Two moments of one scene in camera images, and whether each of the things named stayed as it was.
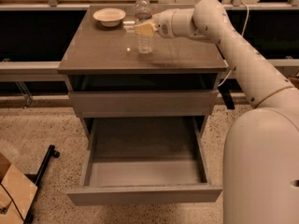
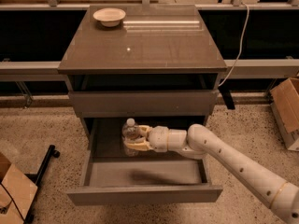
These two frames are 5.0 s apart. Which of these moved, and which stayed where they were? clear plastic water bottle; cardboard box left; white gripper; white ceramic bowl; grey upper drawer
Moved: clear plastic water bottle; white gripper
Stayed: white ceramic bowl; cardboard box left; grey upper drawer
